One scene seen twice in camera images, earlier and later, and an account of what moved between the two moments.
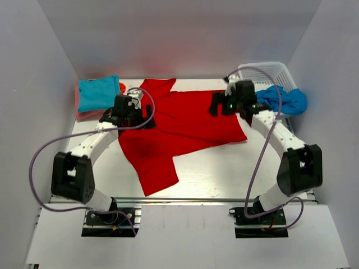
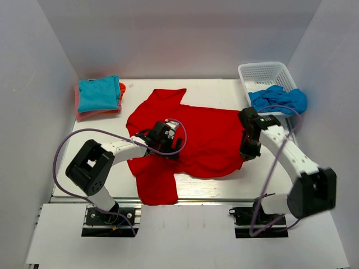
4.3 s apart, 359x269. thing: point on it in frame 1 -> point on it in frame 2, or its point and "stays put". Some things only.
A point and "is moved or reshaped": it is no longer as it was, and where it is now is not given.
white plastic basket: [265, 74] stays put
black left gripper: [143, 120] -> [176, 147]
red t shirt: [184, 125] is moved or reshaped
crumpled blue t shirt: [293, 101] stays put
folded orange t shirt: [122, 88] stays put
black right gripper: [216, 98] -> [245, 151]
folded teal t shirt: [97, 93] stays put
